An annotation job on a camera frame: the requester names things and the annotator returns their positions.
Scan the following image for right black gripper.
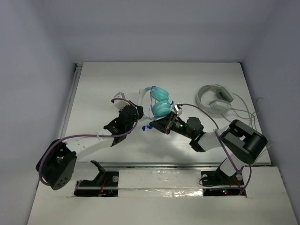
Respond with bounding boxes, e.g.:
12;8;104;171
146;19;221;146
150;112;194;139

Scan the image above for teal cat-ear headphones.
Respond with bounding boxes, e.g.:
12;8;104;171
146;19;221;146
137;86;174;120

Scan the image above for blue twist tie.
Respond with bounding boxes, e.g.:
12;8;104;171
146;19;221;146
142;125;153;131

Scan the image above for blue headphone cable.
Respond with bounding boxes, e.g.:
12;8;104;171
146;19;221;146
148;86;174;120

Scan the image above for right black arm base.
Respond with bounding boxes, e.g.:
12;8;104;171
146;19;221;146
198;170;247;196

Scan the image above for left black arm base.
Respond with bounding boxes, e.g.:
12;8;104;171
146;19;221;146
74;171;119;197

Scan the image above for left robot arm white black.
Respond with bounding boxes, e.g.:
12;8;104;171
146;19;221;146
36;105;144;190

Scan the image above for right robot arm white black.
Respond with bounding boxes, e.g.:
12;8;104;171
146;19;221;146
150;112;268;186

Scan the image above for white grey headphones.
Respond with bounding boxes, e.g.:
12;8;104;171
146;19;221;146
195;84;235;115

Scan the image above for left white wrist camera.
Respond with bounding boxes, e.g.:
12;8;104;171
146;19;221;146
113;92;129;110

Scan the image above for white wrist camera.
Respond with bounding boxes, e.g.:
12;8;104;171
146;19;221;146
173;104;183;117
113;92;129;110

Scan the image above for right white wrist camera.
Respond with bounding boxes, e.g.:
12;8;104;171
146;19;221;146
173;104;183;117

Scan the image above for aluminium side rail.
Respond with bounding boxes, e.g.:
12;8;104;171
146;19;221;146
70;62;83;101

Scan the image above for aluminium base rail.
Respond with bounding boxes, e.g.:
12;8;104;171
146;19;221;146
75;162;272;170

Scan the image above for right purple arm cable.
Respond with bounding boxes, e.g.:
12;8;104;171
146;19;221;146
178;103;253;196

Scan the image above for white headphone cable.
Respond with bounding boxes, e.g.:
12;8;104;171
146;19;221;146
222;93;275;165

